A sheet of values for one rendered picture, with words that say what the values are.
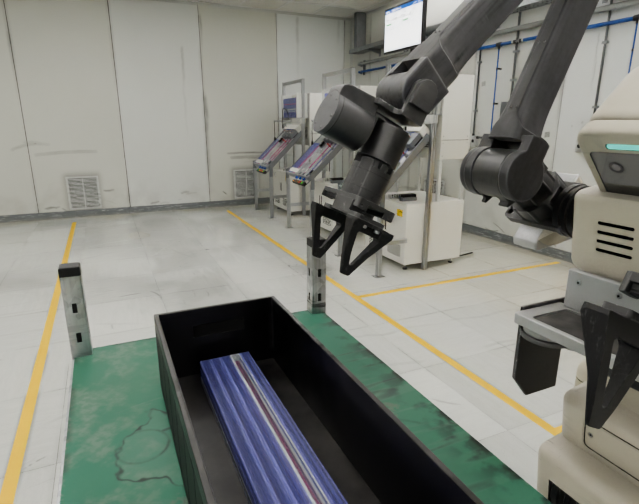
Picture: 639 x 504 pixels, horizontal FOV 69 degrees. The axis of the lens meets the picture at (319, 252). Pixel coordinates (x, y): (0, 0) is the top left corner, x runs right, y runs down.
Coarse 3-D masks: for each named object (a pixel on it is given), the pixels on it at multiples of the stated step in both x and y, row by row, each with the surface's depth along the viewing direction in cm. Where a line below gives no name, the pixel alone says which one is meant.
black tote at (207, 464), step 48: (192, 336) 65; (240, 336) 68; (288, 336) 63; (192, 384) 64; (288, 384) 64; (336, 384) 50; (192, 432) 39; (336, 432) 52; (384, 432) 42; (192, 480) 39; (336, 480) 47; (384, 480) 43; (432, 480) 36
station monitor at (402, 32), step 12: (420, 0) 376; (396, 12) 406; (408, 12) 391; (420, 12) 377; (396, 24) 408; (408, 24) 393; (420, 24) 379; (384, 36) 427; (396, 36) 410; (408, 36) 395; (420, 36) 381; (384, 48) 429; (396, 48) 412; (408, 48) 397
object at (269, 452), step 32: (224, 384) 58; (256, 384) 58; (224, 416) 52; (256, 416) 52; (288, 416) 52; (256, 448) 46; (288, 448) 46; (256, 480) 42; (288, 480) 42; (320, 480) 42
